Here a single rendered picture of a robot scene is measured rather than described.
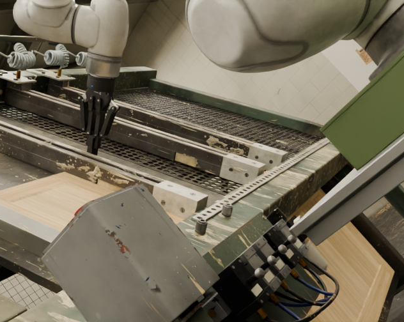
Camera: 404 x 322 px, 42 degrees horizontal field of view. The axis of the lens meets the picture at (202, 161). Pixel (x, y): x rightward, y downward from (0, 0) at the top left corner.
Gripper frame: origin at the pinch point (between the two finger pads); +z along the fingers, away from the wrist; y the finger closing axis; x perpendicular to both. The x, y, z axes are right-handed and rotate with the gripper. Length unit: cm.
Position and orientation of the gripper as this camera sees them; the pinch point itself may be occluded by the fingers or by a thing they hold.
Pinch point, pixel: (93, 147)
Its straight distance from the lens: 149.4
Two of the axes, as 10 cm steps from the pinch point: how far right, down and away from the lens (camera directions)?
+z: -1.8, 9.4, 3.0
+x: -4.5, 1.9, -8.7
